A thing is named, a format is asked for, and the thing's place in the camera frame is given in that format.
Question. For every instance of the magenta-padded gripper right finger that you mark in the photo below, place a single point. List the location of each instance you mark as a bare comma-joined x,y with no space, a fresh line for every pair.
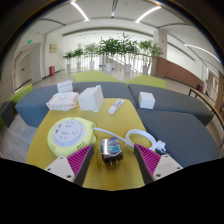
151,161

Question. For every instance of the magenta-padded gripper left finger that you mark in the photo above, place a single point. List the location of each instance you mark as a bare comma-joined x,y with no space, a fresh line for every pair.
75,163

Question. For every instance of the round yellow-green power strip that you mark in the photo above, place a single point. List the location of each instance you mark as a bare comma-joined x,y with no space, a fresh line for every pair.
68,133

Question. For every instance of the small white cube box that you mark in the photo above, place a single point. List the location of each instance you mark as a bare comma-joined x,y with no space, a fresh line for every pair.
146,100

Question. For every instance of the plastic-wrapped tissue pack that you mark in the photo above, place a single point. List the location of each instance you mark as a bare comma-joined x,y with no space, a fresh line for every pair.
61,101

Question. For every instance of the white squeeze tube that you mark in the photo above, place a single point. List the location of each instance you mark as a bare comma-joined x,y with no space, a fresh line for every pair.
116,106

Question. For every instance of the white cardboard box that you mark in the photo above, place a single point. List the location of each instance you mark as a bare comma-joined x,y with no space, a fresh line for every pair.
89,99

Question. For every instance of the long grey sofa bench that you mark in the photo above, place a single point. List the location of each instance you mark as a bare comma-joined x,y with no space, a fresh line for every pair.
30,108

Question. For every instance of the stacked white tissue packs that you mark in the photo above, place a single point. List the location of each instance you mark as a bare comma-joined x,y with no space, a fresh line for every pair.
65,86

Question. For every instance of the green bench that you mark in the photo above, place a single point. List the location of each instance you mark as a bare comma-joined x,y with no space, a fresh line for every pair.
93,77
146,81
21,94

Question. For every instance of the wooden bench with black legs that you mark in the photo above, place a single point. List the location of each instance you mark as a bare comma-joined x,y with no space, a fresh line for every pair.
206,101

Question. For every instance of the dark grey seat block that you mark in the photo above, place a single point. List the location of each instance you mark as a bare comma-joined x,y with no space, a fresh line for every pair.
6,115

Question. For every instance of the red fire extinguisher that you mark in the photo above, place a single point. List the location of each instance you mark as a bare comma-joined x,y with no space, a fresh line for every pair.
199,88

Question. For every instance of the red bin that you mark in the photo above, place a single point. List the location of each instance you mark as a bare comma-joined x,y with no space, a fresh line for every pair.
52,70

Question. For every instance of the group of potted plants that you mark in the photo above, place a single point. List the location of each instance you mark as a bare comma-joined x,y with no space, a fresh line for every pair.
110,46

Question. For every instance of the curved ceiling light strip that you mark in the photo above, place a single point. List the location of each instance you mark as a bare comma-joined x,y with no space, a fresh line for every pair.
203,50

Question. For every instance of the green exit sign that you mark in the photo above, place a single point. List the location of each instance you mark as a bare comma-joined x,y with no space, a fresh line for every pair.
29,41

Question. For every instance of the straight ceiling light strips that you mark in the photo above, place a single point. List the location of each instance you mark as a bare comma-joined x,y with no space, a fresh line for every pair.
80,10

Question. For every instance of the framed wall picture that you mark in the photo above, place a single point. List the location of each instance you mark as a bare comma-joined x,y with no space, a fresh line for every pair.
53,48

